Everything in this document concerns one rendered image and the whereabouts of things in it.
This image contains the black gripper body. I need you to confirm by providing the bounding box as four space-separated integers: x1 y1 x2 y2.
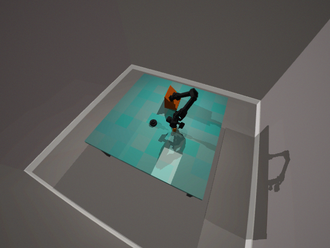
166 116 185 129

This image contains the dark grey round pedestal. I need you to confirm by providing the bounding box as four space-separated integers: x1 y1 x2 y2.
150 119 157 126

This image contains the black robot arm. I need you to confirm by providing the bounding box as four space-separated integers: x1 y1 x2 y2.
169 88 198 128

